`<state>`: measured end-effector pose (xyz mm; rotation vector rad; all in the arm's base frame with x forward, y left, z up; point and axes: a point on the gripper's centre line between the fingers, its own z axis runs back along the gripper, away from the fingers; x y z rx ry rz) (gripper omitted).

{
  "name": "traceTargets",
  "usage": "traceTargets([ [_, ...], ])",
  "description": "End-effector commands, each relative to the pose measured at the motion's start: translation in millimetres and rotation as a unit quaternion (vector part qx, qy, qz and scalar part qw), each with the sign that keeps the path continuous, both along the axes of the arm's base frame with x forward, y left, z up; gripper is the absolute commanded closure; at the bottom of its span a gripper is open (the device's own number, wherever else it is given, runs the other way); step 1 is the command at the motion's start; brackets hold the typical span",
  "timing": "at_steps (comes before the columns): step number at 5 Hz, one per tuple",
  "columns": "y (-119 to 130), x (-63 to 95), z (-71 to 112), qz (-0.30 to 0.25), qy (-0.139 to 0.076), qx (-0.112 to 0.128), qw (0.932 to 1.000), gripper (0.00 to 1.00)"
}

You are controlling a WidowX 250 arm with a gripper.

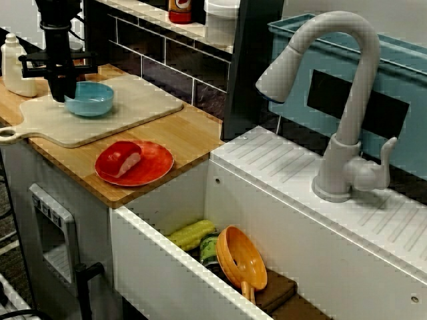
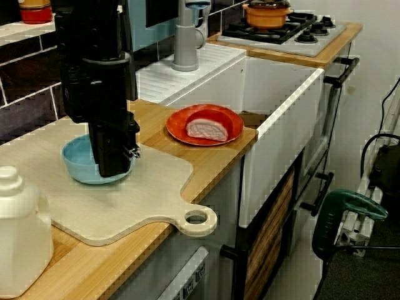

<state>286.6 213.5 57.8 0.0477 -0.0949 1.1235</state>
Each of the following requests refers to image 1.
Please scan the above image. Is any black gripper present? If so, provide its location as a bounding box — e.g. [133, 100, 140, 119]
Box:
[18, 28, 99, 103]

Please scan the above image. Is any light blue bowl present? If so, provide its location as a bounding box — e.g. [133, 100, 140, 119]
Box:
[63, 81, 115, 117]

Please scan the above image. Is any red and white toy sushi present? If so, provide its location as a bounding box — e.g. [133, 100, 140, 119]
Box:
[95, 141, 143, 179]

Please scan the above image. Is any white detergent bottle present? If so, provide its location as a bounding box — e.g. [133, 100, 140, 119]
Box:
[0, 32, 38, 98]

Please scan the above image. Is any red plate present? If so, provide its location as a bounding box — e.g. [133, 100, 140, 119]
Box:
[95, 139, 175, 187]

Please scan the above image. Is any red and yellow sauce jar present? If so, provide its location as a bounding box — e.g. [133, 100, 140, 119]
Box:
[167, 0, 194, 25]

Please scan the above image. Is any white toy kitchen cabinet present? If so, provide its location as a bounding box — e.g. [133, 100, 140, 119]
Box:
[0, 139, 116, 320]

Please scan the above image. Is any white round container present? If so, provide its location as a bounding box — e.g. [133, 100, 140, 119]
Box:
[203, 0, 241, 46]

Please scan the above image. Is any yellow toy corn cob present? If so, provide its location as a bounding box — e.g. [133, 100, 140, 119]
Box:
[166, 219, 216, 251]

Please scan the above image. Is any green can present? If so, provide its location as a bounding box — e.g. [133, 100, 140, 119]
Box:
[199, 231, 221, 267]

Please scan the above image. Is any white sink basin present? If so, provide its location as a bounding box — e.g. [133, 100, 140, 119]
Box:
[108, 125, 427, 320]

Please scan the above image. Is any grey kitchen faucet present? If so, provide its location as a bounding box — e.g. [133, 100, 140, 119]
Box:
[255, 10, 398, 203]

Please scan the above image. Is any brown sponge block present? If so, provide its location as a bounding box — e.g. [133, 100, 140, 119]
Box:
[255, 268, 298, 314]

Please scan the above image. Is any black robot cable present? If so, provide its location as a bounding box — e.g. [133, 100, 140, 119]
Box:
[66, 11, 88, 43]

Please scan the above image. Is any wooden cutting board with handle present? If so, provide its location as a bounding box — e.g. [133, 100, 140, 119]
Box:
[0, 73, 184, 149]

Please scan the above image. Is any dark grey upright post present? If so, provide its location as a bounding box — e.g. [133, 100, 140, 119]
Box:
[222, 0, 285, 141]

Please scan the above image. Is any black cabinet door handle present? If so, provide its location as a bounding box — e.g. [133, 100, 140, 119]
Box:
[73, 262, 105, 320]

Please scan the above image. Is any white metal frame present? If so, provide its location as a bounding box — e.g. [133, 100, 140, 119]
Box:
[0, 271, 33, 320]

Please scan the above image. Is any black floor cable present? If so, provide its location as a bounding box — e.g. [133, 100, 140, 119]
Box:
[0, 308, 51, 320]

